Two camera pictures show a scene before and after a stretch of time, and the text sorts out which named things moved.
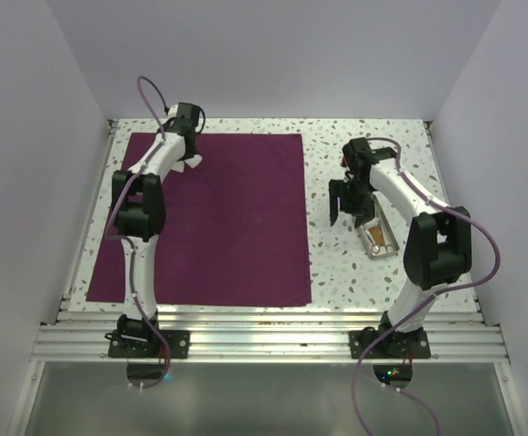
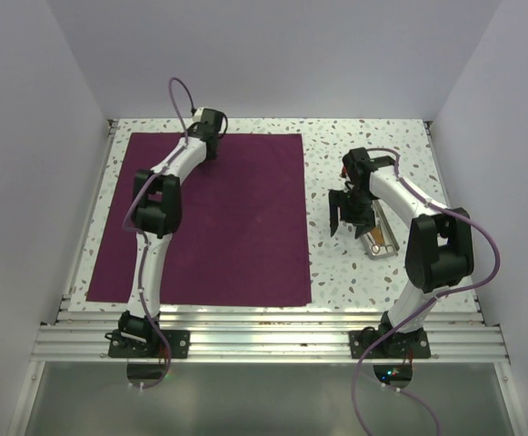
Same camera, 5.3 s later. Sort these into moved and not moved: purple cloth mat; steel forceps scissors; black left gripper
Moved: black left gripper
Not moved: purple cloth mat; steel forceps scissors
